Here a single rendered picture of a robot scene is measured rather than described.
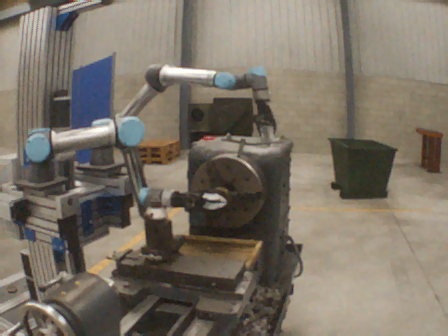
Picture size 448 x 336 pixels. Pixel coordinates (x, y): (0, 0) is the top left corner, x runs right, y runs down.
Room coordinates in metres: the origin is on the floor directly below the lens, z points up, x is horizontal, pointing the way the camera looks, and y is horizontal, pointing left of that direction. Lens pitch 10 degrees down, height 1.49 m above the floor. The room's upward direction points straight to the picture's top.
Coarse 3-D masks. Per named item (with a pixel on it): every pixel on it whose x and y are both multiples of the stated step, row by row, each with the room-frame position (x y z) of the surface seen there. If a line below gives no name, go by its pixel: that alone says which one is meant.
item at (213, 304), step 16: (112, 272) 1.20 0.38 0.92; (128, 288) 1.11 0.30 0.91; (144, 288) 1.15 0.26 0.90; (160, 288) 1.15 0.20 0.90; (176, 288) 1.14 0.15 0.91; (192, 288) 1.13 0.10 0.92; (208, 288) 1.12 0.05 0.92; (240, 288) 1.12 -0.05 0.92; (128, 304) 1.07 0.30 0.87; (208, 304) 1.05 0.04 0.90; (224, 304) 1.05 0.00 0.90; (240, 304) 1.05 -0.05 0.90; (208, 320) 1.00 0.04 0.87; (224, 320) 1.00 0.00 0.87
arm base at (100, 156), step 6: (96, 150) 1.98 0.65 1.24; (102, 150) 1.99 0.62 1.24; (108, 150) 2.01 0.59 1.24; (90, 156) 2.02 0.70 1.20; (96, 156) 1.97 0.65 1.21; (102, 156) 1.98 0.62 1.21; (108, 156) 2.00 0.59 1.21; (90, 162) 1.98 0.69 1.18; (96, 162) 1.96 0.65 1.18; (102, 162) 1.97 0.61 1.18; (108, 162) 1.99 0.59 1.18; (114, 162) 2.04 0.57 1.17
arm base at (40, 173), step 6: (30, 162) 1.53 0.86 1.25; (42, 162) 1.53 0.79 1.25; (48, 162) 1.56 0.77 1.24; (30, 168) 1.53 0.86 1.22; (36, 168) 1.52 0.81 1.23; (42, 168) 1.53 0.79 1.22; (48, 168) 1.55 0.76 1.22; (30, 174) 1.51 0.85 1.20; (36, 174) 1.51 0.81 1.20; (42, 174) 1.52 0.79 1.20; (48, 174) 1.54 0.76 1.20; (54, 174) 1.59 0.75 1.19; (30, 180) 1.51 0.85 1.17; (36, 180) 1.50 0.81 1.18; (42, 180) 1.51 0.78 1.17; (48, 180) 1.54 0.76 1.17
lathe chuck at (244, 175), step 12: (228, 156) 1.77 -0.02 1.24; (240, 156) 1.82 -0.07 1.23; (228, 168) 1.76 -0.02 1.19; (240, 168) 1.74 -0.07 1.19; (252, 168) 1.74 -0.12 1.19; (192, 180) 1.80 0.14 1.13; (204, 180) 1.79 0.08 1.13; (228, 180) 1.76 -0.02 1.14; (240, 180) 1.74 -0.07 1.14; (252, 180) 1.73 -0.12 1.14; (264, 192) 1.78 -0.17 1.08; (204, 204) 1.79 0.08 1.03; (240, 204) 1.74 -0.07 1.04; (252, 204) 1.73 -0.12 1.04; (204, 216) 1.79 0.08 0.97; (228, 216) 1.76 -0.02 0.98; (240, 216) 1.74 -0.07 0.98; (252, 216) 1.73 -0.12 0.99
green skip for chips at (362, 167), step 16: (336, 144) 6.48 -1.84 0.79; (352, 144) 6.96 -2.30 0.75; (368, 144) 6.95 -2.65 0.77; (384, 144) 6.27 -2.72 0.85; (336, 160) 6.59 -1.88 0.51; (352, 160) 5.74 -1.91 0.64; (368, 160) 5.74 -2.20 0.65; (384, 160) 5.73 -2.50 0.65; (336, 176) 6.68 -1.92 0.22; (352, 176) 5.80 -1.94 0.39; (368, 176) 5.79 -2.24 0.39; (384, 176) 5.78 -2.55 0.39; (352, 192) 5.89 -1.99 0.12; (368, 192) 5.86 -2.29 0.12; (384, 192) 5.89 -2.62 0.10
